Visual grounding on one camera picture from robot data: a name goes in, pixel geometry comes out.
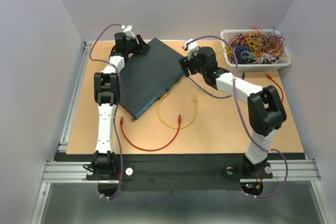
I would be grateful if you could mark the dark blue network switch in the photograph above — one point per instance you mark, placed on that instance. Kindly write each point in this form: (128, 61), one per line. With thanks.
(147, 76)

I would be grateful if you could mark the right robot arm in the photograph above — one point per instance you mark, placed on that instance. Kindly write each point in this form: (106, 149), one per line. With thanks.
(266, 112)

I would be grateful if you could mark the aluminium left side rail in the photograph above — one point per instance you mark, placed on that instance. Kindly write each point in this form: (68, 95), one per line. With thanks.
(65, 136)

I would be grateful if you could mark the white plastic basket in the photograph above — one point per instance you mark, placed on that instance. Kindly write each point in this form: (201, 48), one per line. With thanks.
(255, 50)

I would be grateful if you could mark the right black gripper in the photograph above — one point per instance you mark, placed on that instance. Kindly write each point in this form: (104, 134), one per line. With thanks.
(185, 63)

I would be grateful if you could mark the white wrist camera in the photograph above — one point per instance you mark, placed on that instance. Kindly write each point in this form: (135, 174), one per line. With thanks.
(128, 30)
(191, 47)

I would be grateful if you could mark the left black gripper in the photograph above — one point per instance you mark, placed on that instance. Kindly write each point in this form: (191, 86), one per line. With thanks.
(141, 48)

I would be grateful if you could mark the aluminium front rail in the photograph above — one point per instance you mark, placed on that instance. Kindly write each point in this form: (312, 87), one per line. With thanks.
(73, 172)

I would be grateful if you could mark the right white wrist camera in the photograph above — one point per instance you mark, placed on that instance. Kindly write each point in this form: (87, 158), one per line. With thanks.
(191, 47)

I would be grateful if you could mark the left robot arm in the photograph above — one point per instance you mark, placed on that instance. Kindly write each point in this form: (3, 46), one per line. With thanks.
(107, 94)

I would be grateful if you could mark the black base mat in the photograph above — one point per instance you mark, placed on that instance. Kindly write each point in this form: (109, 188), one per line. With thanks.
(176, 172)

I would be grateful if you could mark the aluminium rail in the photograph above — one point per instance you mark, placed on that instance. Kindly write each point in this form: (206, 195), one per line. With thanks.
(65, 136)
(73, 172)

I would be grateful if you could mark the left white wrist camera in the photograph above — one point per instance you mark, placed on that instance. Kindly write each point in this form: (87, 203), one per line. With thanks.
(128, 30)

